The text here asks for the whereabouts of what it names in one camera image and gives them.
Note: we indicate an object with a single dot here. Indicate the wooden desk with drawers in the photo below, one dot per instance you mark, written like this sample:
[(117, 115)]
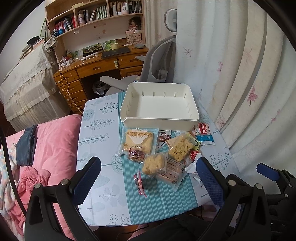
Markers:
[(75, 82)]

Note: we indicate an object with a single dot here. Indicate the dark blue jeans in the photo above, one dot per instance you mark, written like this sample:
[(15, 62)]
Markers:
[(25, 147)]

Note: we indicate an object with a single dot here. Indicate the small red candy packet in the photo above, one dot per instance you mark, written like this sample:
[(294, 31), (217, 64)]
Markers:
[(192, 154)]

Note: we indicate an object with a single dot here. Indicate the dark red coffee sachet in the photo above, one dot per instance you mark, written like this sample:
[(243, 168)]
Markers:
[(163, 135)]

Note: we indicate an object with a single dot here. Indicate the small red candy stick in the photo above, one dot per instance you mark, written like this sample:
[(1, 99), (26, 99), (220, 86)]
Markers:
[(138, 181)]

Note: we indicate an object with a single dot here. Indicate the red nut snack packet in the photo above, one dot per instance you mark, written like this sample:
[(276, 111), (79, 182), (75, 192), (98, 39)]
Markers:
[(136, 155)]

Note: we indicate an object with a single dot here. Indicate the white plastic storage bin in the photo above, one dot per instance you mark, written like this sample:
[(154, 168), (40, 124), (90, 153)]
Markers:
[(166, 106)]

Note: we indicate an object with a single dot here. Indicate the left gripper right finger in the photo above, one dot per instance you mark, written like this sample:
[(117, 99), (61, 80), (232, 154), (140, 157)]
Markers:
[(243, 213)]

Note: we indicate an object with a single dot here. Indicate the clear printed pastry packet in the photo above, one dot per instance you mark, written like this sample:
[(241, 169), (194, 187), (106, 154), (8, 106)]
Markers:
[(174, 173)]

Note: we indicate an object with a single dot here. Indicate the patterned white teal tablecloth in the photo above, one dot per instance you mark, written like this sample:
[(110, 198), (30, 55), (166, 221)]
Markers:
[(113, 200)]

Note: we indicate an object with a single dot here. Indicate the large beige cracker packet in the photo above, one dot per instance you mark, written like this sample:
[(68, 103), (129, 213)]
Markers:
[(138, 139)]

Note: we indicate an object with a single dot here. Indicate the wooden bookshelf hutch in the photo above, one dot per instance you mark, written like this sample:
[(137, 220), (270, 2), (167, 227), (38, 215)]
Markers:
[(80, 24)]

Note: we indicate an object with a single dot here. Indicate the lace covered piano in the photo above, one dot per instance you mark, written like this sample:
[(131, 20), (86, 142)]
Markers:
[(29, 93)]

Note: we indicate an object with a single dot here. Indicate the round rice cake packet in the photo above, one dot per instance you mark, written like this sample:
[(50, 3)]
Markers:
[(154, 164)]

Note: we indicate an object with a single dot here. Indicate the red white cookie packet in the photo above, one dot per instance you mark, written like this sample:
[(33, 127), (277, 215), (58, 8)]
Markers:
[(203, 134)]

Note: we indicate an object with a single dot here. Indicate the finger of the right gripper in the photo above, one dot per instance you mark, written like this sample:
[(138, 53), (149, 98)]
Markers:
[(283, 179)]

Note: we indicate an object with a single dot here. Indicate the floral white curtain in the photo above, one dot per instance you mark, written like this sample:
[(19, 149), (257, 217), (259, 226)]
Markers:
[(240, 64)]

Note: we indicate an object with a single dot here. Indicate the pink blanket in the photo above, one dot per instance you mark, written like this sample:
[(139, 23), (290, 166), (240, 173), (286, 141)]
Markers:
[(54, 160)]

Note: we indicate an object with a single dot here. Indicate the doll figure on shelf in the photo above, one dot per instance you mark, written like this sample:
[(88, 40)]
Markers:
[(134, 24)]

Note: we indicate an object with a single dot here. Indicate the yellow rice crispy packet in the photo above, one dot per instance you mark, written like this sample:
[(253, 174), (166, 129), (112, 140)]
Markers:
[(182, 145)]

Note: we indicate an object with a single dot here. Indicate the grey office chair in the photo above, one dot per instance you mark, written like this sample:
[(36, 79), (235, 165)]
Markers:
[(159, 64)]

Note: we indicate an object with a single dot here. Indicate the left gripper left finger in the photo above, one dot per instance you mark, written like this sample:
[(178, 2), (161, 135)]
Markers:
[(41, 220)]

